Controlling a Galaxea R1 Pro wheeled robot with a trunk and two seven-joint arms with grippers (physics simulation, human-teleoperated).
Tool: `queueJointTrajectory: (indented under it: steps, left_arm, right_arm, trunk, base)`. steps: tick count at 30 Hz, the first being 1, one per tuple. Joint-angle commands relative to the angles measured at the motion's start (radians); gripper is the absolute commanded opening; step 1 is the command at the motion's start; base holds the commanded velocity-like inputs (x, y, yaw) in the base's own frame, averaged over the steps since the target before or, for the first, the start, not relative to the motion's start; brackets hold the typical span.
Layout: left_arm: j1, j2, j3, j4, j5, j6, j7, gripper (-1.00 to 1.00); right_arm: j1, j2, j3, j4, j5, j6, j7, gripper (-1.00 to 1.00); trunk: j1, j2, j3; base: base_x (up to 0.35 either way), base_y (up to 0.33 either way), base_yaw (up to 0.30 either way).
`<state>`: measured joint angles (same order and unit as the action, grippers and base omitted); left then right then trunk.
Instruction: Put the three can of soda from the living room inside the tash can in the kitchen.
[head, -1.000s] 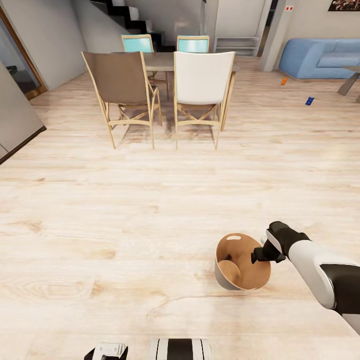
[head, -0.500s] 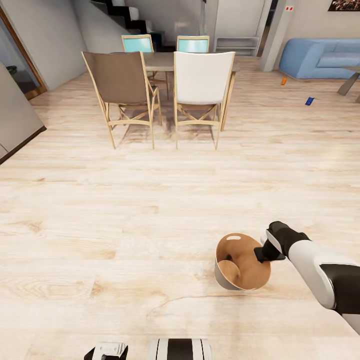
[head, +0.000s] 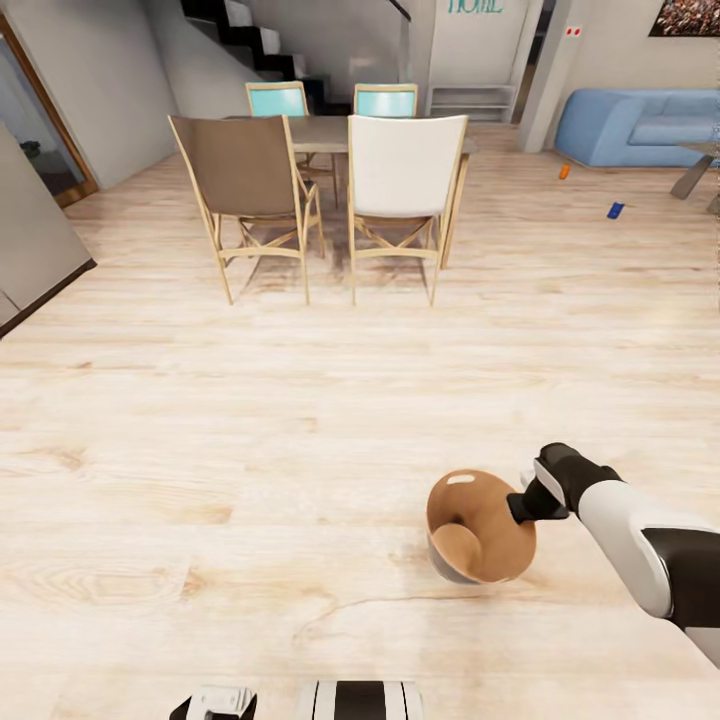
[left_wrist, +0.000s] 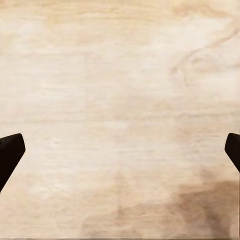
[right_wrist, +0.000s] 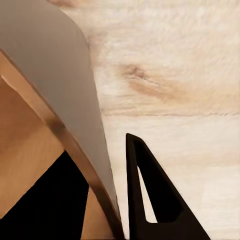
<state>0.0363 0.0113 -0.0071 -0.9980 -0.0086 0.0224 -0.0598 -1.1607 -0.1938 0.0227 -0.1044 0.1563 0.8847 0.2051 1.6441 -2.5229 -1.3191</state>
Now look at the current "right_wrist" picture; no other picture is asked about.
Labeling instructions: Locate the trash can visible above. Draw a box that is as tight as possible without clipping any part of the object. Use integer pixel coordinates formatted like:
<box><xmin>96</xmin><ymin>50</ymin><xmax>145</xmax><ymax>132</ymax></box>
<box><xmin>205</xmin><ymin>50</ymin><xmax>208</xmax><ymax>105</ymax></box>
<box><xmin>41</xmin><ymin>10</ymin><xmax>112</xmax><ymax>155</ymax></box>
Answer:
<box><xmin>0</xmin><ymin>0</ymin><xmax>125</xmax><ymax>240</ymax></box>

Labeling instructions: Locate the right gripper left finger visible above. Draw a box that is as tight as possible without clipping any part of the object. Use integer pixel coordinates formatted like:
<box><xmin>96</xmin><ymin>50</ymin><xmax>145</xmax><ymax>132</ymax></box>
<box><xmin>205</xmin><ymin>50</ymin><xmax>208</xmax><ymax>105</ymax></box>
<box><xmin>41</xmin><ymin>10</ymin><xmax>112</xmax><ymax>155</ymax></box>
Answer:
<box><xmin>0</xmin><ymin>150</ymin><xmax>89</xmax><ymax>240</ymax></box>

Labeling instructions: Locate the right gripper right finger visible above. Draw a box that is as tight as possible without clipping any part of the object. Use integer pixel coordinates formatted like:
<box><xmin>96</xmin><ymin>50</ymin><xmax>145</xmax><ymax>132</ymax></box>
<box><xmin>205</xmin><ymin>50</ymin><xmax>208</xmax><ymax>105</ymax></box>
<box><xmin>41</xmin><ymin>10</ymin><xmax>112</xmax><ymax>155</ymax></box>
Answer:
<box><xmin>126</xmin><ymin>133</ymin><xmax>211</xmax><ymax>240</ymax></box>

